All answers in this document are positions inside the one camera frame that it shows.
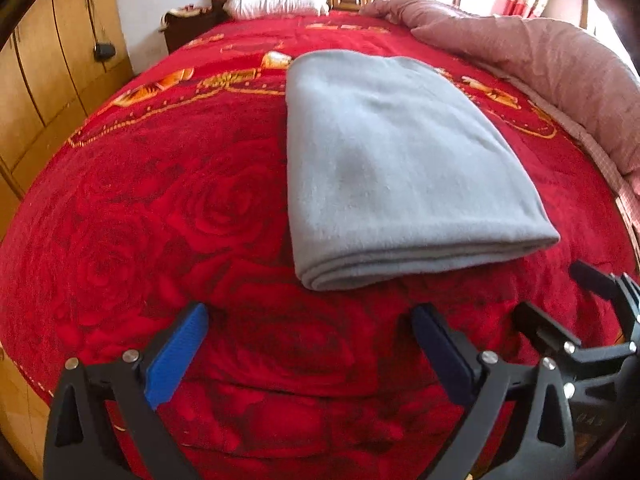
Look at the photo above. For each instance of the black charger on wardrobe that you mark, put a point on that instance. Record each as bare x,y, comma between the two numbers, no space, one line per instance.
103,51

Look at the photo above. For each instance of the wooden wardrobe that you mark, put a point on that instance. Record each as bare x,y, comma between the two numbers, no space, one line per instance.
50,82

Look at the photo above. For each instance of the grey fleece pants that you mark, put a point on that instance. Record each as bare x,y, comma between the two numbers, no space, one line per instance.
392,170

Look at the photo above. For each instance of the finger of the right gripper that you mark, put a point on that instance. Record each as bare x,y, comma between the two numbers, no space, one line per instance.
621,291
550,338

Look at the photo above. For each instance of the pink checked quilt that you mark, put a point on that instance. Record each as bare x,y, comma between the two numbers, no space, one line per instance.
567,105

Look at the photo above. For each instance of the dark wooden nightstand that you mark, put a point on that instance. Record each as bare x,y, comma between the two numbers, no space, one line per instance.
182,25

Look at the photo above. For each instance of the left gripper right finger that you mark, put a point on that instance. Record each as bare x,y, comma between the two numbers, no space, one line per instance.
539,440

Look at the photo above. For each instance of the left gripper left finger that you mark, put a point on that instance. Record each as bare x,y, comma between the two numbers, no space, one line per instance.
80,441

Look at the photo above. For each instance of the red floral bed blanket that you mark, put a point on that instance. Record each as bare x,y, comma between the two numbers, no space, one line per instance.
175,191

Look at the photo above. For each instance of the white pillow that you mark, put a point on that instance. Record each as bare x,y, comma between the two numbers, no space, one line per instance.
250,9

